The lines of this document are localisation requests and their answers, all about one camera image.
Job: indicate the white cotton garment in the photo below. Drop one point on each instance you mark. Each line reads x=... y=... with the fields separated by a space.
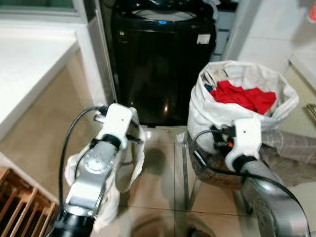
x=131 y=168

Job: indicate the grey checked garment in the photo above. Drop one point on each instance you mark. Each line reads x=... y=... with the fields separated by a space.
x=291 y=153

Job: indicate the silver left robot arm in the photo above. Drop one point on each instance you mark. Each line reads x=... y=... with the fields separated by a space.
x=94 y=168

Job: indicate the black top-load washing machine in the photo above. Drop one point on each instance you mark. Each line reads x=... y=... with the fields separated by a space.
x=158 y=69

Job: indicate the white fabric laundry bag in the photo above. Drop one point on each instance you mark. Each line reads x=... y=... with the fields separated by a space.
x=207 y=116

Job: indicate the white cabinet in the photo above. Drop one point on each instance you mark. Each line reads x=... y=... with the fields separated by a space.
x=306 y=69

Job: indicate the white countertop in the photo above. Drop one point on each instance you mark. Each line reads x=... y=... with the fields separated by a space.
x=29 y=64

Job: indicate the brown wooden rack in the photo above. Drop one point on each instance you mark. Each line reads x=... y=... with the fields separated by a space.
x=19 y=207

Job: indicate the pink cloth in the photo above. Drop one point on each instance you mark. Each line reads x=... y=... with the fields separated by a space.
x=312 y=12

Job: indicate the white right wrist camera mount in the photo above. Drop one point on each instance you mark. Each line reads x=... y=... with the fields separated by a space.
x=247 y=136

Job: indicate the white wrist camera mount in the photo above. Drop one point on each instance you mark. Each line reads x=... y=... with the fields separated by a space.
x=116 y=121
x=247 y=136

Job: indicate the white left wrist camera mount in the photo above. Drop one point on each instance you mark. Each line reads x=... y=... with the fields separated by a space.
x=116 y=121

